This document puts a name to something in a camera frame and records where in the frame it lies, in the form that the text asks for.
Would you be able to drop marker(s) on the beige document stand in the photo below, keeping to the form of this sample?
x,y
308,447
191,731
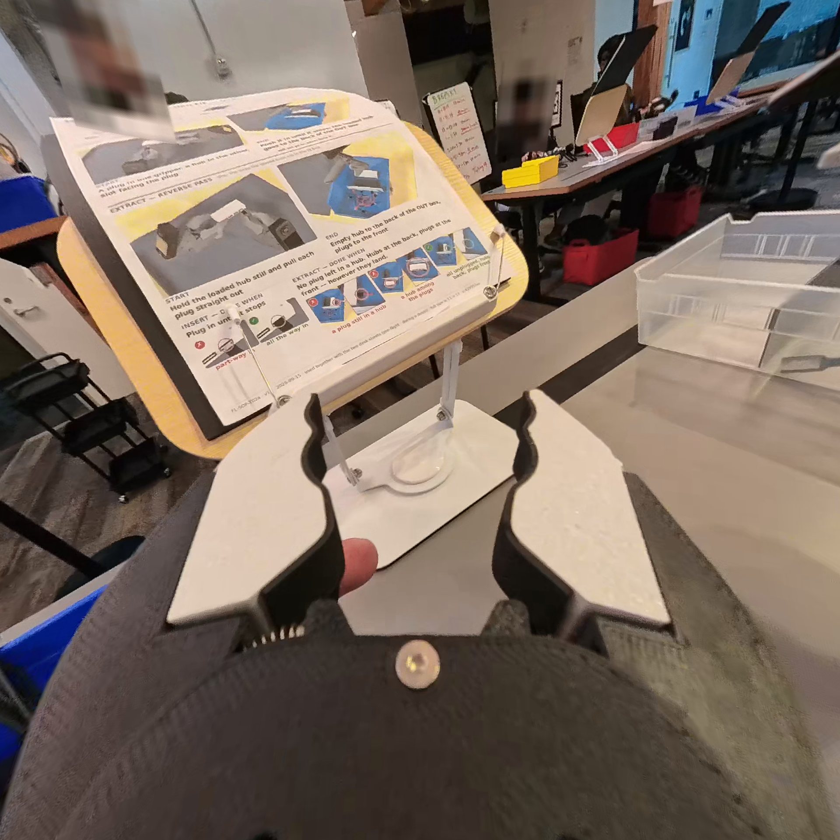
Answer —
x,y
728,75
600,111

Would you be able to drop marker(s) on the whiteboard with red underlines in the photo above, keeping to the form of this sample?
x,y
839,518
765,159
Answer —
x,y
459,131

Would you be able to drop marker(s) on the black bag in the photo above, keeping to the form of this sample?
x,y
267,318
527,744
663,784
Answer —
x,y
587,229

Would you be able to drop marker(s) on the small red tray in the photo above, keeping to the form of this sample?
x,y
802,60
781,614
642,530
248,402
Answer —
x,y
622,136

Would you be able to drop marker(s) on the small black box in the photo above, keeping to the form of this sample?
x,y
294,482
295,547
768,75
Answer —
x,y
665,127

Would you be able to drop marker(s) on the red floor bin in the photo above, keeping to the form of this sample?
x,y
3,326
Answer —
x,y
676,211
600,259

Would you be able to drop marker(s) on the black white marker sign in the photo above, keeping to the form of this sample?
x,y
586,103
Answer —
x,y
558,105

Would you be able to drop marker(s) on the clear plastic bin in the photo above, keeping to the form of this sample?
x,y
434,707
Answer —
x,y
689,302

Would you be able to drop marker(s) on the white cabinet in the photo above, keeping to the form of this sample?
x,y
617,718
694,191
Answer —
x,y
59,328

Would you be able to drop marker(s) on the blue plastic bin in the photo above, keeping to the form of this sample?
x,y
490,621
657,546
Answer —
x,y
39,643

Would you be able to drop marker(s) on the person's left hand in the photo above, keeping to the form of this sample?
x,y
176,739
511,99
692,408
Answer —
x,y
358,564

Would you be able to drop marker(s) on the brown-edged black desk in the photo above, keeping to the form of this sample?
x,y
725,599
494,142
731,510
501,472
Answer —
x,y
33,229

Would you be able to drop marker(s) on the small blue tray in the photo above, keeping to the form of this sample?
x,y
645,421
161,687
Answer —
x,y
705,102

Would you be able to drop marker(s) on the wooden column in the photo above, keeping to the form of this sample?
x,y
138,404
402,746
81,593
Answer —
x,y
653,52

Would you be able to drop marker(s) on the yellow plastic bin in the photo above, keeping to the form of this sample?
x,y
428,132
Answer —
x,y
528,172

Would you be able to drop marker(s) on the grey office desk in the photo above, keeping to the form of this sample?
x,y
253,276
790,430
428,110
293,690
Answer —
x,y
590,172

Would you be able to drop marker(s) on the black rolling cart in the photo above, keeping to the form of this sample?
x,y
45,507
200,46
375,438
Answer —
x,y
85,420

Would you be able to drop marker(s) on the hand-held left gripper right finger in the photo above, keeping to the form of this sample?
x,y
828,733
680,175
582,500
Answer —
x,y
584,531

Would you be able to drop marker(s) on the blue storage bin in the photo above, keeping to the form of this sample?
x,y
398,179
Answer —
x,y
23,203

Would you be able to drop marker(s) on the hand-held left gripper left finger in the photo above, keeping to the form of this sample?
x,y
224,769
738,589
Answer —
x,y
256,525

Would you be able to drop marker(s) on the black document stand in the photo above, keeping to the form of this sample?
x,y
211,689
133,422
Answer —
x,y
630,56

